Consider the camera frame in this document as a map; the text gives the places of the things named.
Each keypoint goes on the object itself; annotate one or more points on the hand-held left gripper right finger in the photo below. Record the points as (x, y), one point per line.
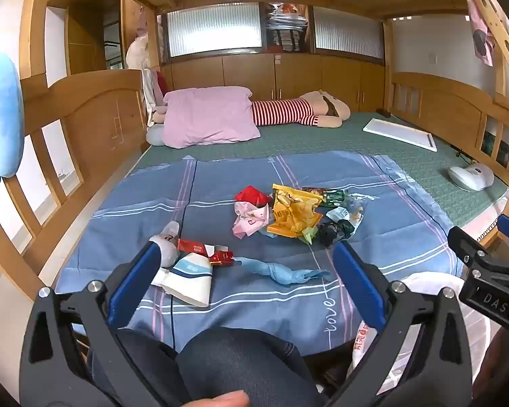
(358, 284)

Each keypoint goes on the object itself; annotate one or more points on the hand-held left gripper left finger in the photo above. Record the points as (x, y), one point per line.
(133, 282)

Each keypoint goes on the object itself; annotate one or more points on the white plastic bag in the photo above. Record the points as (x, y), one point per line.
(428, 282)

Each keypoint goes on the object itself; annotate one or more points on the light green paper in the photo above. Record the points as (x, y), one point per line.
(308, 235)

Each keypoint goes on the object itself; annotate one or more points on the clear plastic bread bag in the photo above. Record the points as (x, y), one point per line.
(358, 207)

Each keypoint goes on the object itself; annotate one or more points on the person's left hand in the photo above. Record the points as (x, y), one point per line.
(222, 399)

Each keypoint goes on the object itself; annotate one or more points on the white crumpled paper cup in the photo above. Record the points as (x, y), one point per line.
(167, 246)

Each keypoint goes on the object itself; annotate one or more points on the dark green crumpled wrapper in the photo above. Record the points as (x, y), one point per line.
(333, 233)

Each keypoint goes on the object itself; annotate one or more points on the white blue paper cup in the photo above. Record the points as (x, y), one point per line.
(191, 277)

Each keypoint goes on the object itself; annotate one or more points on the white oval device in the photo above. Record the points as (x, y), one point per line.
(471, 177)

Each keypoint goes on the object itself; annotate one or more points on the red cigarette box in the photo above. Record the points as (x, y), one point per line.
(191, 246)

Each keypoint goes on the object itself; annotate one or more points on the blue twisted plastic bag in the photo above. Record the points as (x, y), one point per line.
(280, 272)

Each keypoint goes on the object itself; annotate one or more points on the person's left leg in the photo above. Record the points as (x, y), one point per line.
(131, 369)

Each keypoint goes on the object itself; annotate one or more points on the person's leg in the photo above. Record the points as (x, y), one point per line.
(237, 360)
(131, 369)

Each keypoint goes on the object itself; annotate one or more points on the blue striped bedsheet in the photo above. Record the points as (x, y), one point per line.
(152, 195)

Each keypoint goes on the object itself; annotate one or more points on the red green snack wrapper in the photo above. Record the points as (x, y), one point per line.
(331, 197)

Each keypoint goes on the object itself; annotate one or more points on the yellow snack bag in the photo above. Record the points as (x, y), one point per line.
(292, 212)

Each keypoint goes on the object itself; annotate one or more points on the pink white crumpled wrapper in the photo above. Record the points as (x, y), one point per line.
(248, 220)

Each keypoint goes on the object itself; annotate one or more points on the white board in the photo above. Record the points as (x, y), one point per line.
(401, 133)

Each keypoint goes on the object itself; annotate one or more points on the person's right leg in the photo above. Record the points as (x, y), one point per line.
(237, 360)

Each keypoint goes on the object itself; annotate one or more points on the light blue cushion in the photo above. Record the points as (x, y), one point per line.
(156, 136)

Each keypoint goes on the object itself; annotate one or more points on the green bed mat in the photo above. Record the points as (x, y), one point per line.
(322, 140)

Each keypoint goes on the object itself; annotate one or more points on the pink pillow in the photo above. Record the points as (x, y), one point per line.
(208, 114)

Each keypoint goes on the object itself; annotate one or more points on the striped plush doll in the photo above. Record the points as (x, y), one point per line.
(284, 112)

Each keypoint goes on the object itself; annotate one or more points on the white cloth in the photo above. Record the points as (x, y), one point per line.
(149, 89)

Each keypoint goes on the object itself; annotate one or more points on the pink hanging cloth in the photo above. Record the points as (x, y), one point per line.
(479, 29)

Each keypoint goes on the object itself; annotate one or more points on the blue plush toy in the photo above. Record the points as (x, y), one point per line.
(0, 110)

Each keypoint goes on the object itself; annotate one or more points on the white plush toy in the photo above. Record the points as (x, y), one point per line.
(135, 51)

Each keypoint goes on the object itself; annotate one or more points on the wooden cabinet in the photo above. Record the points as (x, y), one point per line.
(246, 76)

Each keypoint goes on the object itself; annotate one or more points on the frosted glass window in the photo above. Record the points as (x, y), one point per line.
(214, 29)
(348, 32)

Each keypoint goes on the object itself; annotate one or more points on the stack of books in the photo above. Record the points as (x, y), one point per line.
(286, 25)

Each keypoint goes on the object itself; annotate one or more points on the wooden bed frame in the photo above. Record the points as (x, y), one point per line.
(93, 106)

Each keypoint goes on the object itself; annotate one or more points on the white wall socket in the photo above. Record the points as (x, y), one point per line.
(432, 57)

